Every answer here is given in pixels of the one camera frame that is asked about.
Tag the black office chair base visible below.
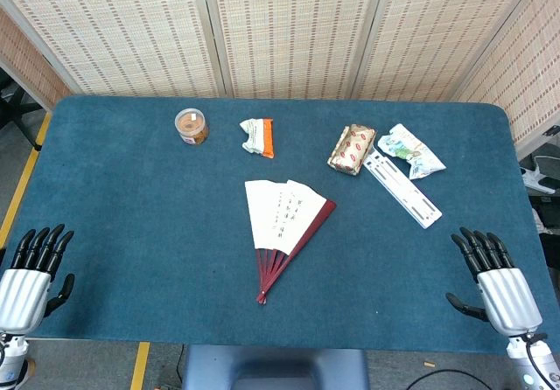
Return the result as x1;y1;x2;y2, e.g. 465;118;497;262
0;77;45;153

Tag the crumpled white green snack bag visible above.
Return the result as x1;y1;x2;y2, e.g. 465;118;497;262
377;122;447;181

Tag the orange white snack wrapper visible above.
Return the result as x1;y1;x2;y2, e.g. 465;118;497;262
238;117;276;160

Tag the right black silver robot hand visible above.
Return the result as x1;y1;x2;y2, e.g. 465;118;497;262
444;226;546;338

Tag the thin black floor cable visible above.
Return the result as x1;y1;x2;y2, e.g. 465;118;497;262
174;345;186;385

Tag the white black floor device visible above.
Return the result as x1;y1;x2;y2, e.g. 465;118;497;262
519;153;560;195

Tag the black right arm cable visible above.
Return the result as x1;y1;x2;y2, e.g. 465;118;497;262
523;331;553;389

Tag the red ribbed paper folding fan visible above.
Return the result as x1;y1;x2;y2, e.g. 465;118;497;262
243;179;338;307

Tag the woven bamboo screen panel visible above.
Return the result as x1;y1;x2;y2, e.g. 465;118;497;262
0;7;74;111
352;0;548;102
200;0;389;101
452;0;560;159
0;0;220;99

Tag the clear plastic snack jar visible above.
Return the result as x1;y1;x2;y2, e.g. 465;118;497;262
174;108;210;147

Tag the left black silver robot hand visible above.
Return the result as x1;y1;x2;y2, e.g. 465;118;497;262
0;223;76;335

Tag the black floor equipment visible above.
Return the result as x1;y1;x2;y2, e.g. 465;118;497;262
531;205;560;237

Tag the black floor cable loop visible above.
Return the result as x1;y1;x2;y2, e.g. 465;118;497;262
404;367;509;390

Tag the white slotted plastic strip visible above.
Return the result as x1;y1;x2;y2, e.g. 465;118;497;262
362;147;443;230

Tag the gold red patterned packet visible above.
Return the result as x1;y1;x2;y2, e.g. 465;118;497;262
326;123;378;176

